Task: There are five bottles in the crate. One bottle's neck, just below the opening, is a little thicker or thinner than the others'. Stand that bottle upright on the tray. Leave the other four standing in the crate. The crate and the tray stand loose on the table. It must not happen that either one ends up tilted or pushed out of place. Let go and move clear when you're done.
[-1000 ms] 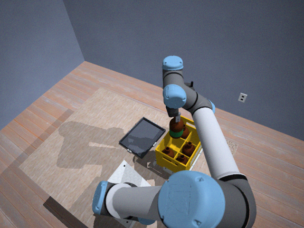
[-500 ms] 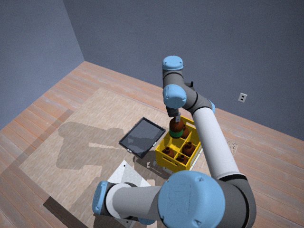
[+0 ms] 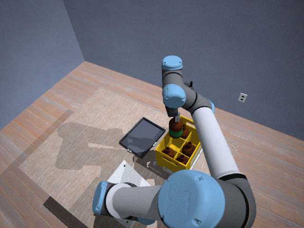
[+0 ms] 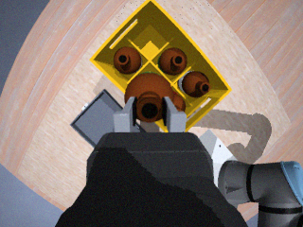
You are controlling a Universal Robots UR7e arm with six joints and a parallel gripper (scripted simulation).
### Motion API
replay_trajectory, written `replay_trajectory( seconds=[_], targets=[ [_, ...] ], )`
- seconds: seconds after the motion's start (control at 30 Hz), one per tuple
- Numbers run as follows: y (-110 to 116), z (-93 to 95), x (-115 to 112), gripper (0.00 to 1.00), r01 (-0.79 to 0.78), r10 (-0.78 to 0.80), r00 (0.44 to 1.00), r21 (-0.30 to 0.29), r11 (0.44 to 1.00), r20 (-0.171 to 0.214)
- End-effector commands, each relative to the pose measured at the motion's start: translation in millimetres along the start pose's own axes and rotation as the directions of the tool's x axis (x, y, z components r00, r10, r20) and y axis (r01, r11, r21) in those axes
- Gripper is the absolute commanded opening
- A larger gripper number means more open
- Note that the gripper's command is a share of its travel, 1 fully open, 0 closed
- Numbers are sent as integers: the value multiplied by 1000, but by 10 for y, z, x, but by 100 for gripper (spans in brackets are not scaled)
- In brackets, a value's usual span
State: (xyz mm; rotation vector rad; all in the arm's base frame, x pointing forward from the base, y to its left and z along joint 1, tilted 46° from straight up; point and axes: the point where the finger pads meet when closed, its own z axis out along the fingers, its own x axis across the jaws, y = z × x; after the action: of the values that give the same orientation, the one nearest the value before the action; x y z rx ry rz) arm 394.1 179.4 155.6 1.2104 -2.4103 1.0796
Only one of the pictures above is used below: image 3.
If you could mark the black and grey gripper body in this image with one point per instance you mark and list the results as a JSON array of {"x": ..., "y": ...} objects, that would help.
[{"x": 174, "y": 112}]

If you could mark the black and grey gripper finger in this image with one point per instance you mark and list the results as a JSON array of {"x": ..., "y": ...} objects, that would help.
[{"x": 177, "y": 118}]

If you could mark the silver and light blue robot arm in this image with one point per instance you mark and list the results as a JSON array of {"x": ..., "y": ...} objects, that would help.
[{"x": 189, "y": 198}]

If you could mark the yellow plastic crate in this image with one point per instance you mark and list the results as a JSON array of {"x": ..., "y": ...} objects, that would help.
[{"x": 176, "y": 145}]

